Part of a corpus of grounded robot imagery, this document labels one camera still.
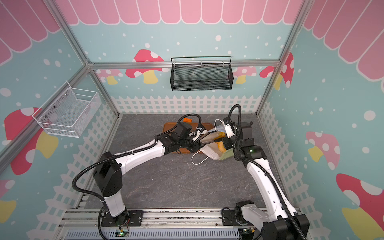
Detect twisted ring fake bread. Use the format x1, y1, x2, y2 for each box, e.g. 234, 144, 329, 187
217, 141, 227, 153

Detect steel tongs with black tips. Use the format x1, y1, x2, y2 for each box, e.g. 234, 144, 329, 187
190, 129, 217, 144

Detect white paper bag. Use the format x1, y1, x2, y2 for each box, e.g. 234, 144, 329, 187
191, 119, 234, 166

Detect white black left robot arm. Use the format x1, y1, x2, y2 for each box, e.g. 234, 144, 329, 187
72, 113, 206, 226

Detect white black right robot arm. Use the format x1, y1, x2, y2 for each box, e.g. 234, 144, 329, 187
224, 104, 310, 240

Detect brown plastic tray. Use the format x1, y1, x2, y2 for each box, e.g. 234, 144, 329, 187
160, 121, 213, 154

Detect black mesh wall basket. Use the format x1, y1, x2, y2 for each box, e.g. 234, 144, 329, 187
170, 56, 234, 92

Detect white wire wall basket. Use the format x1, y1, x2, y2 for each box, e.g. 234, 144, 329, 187
32, 82, 102, 138

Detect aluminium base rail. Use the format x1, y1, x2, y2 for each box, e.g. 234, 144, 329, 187
56, 206, 313, 240

